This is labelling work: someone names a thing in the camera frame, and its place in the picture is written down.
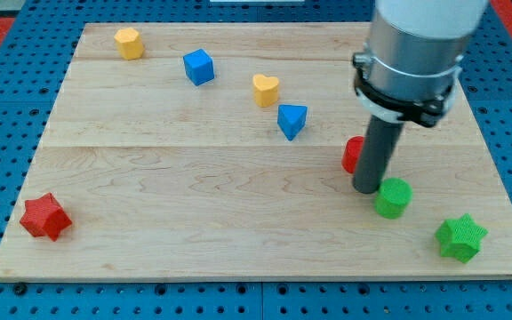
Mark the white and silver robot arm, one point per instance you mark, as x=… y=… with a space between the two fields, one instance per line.
x=409 y=67

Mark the red star block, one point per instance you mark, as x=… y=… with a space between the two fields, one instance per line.
x=45 y=216

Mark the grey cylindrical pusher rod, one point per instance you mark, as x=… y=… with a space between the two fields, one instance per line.
x=379 y=143

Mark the yellow hexagon block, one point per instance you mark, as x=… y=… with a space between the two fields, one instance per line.
x=129 y=43

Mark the light wooden board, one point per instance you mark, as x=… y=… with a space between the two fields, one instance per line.
x=165 y=181

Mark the green star block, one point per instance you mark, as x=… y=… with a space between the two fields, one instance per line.
x=460 y=238

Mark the yellow heart block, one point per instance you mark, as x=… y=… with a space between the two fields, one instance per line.
x=265 y=90

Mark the green cylinder block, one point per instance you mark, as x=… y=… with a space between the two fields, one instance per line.
x=394 y=196

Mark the red cylinder block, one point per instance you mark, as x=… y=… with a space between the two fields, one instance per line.
x=352 y=153

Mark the blue cube block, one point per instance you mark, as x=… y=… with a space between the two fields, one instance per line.
x=198 y=67

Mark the blue triangle block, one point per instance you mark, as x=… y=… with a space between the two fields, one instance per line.
x=291 y=119

